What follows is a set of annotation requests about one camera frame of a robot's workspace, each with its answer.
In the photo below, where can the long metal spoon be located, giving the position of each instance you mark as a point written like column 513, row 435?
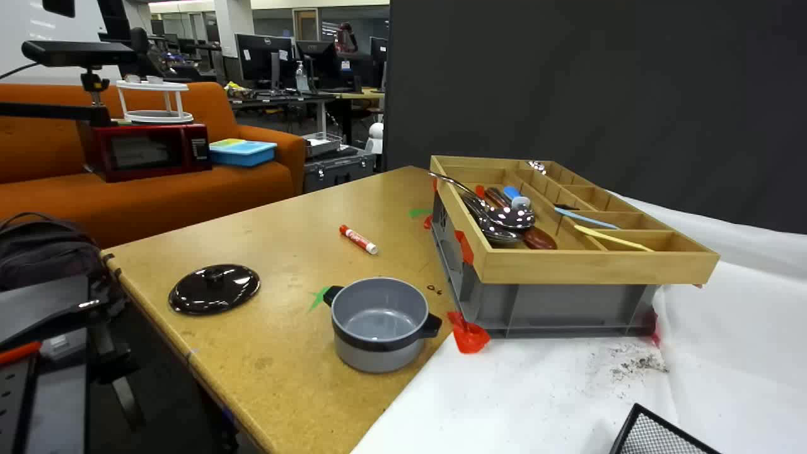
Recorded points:
column 468, row 199

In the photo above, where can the red crate latch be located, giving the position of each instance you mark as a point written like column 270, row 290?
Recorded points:
column 465, row 246
column 468, row 334

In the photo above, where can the brown wooden spoon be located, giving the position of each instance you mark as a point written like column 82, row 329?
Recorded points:
column 541, row 240

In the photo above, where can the gray plastic crate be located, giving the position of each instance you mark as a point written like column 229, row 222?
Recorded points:
column 546, row 307

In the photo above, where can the red white Expo marker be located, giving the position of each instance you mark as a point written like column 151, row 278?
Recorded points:
column 357, row 238

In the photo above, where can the white bottle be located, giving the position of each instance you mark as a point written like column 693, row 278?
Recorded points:
column 376, row 136

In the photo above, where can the shiny metal ladle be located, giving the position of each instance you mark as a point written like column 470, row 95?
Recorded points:
column 511, row 218

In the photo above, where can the teal flat box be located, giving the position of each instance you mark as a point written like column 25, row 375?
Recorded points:
column 243, row 152

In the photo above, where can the light blue plastic utensil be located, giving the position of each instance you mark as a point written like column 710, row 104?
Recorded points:
column 587, row 218

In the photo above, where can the wooden cutlery tray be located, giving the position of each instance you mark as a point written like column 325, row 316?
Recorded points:
column 587, row 268

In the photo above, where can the person in background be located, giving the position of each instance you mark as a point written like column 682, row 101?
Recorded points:
column 345, row 37

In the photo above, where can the black glossy pot lid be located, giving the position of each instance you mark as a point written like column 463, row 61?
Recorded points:
column 214, row 287

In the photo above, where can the yellow plastic utensil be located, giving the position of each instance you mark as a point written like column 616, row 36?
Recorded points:
column 619, row 240

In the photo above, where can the white table cloth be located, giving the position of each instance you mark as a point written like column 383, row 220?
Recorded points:
column 537, row 394

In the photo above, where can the black computer monitor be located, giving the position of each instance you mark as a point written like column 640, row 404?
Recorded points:
column 263, row 55

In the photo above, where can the orange sofa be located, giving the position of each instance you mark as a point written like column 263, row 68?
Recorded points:
column 166, row 196

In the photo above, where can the red microwave oven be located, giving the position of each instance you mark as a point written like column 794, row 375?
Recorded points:
column 146, row 152

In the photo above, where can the black backdrop curtain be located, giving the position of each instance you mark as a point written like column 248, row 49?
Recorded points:
column 639, row 83

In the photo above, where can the white plastic stand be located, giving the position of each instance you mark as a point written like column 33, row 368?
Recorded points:
column 151, row 116

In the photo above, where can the black mesh panel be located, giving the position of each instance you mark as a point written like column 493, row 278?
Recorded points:
column 659, row 437

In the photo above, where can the black backpack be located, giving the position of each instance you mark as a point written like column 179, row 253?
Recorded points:
column 47, row 253

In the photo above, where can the black horizontal mounting bar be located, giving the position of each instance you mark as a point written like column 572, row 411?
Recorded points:
column 50, row 111

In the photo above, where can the black camera on mount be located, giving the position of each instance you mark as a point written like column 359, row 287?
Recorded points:
column 76, row 54

